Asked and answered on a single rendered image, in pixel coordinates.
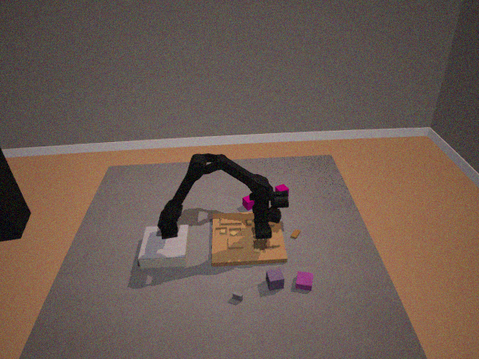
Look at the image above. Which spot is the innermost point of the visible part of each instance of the tan wooden puzzle board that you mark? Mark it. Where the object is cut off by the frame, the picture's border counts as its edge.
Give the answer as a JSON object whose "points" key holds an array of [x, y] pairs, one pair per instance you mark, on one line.
{"points": [[238, 250]]}

